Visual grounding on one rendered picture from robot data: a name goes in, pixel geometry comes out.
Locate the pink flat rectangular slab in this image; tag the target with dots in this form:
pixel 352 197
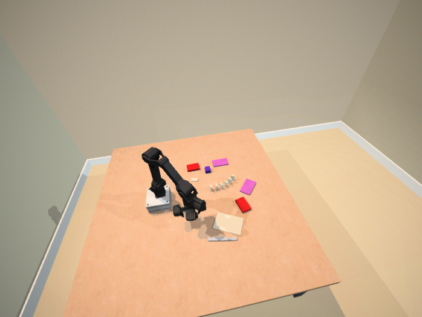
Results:
pixel 248 186

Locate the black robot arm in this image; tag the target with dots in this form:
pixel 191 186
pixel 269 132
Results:
pixel 183 187

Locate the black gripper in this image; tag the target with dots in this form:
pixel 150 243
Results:
pixel 178 211

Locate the pink flat rectangular block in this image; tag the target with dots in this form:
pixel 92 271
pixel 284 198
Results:
pixel 220 162

